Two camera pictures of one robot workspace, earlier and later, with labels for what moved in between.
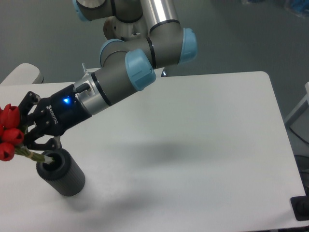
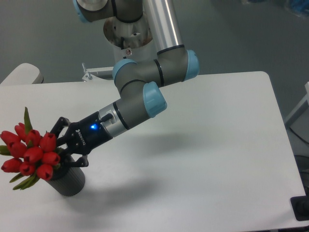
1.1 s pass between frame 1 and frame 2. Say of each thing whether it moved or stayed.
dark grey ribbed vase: stayed
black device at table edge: stayed
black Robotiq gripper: moved
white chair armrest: stayed
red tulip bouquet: moved
